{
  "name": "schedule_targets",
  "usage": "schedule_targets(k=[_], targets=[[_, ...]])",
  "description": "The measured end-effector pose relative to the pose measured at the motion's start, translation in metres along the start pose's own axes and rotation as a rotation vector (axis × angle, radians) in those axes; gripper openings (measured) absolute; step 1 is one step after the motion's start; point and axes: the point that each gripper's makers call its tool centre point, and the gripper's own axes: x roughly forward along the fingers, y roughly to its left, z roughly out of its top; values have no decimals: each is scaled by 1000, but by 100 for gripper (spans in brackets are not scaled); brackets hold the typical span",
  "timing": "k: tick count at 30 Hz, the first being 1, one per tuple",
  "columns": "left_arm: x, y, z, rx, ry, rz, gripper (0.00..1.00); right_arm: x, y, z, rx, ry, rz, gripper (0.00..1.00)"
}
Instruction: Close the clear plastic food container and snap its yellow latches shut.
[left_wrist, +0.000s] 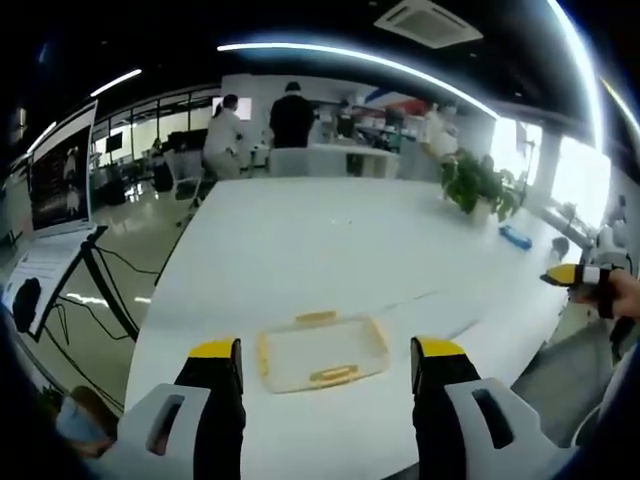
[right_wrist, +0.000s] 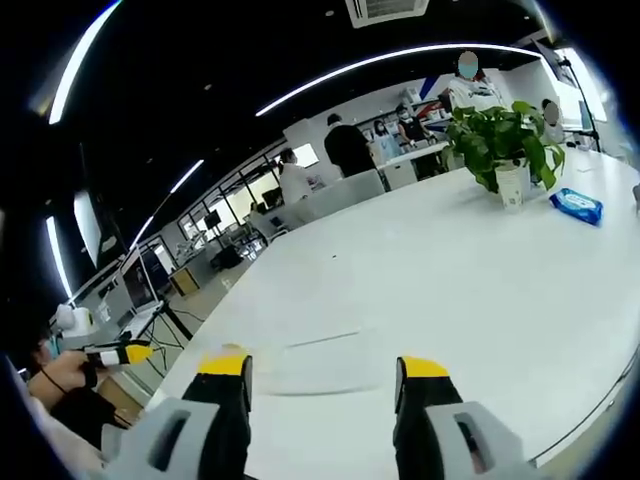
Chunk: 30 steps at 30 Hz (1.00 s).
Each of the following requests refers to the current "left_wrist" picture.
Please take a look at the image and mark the ceiling air conditioner vent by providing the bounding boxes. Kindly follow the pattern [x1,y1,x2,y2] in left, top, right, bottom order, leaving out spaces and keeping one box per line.
[373,0,485,50]

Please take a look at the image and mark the long ceiling light strip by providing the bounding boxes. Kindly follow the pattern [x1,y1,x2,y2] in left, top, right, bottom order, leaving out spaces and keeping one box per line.
[216,41,501,120]

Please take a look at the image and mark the clear plastic tray yellow clips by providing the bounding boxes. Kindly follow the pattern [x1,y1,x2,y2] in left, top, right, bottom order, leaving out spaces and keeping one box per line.
[256,309,392,396]

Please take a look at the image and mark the printed paper sheet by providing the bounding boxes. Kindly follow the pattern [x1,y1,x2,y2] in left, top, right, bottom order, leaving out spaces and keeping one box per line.
[0,230,97,321]

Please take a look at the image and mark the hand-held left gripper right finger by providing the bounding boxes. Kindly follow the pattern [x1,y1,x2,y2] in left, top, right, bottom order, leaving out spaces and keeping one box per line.
[410,336,580,480]

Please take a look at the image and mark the short ceiling light strip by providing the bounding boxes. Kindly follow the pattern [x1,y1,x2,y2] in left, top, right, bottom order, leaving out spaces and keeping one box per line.
[89,68,144,98]

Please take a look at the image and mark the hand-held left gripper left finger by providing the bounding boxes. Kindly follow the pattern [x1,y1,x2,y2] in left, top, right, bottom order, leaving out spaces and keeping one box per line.
[94,337,247,480]

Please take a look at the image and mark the wall screen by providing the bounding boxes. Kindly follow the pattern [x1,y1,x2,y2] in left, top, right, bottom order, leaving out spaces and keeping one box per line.
[211,96,253,122]

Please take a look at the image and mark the person's right hand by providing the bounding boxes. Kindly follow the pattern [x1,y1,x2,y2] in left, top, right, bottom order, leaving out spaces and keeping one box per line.
[610,272,640,321]

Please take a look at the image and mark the black cable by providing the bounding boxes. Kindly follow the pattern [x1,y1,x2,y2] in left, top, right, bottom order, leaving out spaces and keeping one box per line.
[49,243,162,346]

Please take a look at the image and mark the office chair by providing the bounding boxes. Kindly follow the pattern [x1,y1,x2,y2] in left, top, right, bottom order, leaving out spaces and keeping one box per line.
[163,148,207,214]

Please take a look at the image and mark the white counter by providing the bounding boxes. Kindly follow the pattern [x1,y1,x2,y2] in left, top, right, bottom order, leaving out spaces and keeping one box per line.
[268,142,402,179]

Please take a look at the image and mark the black computer mouse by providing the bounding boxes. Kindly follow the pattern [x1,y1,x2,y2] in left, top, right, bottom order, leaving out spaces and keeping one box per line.
[11,276,44,332]

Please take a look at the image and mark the blue flat object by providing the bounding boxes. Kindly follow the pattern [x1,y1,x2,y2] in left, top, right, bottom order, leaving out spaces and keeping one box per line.
[498,224,535,252]

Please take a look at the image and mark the white device on table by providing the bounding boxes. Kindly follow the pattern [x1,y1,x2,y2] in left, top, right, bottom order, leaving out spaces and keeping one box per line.
[592,193,632,274]

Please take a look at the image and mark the open laptop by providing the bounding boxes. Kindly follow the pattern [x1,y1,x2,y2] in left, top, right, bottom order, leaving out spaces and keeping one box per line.
[27,98,100,240]

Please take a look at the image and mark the potted green plant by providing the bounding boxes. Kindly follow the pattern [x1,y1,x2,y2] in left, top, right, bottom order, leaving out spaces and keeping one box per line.
[438,148,527,224]

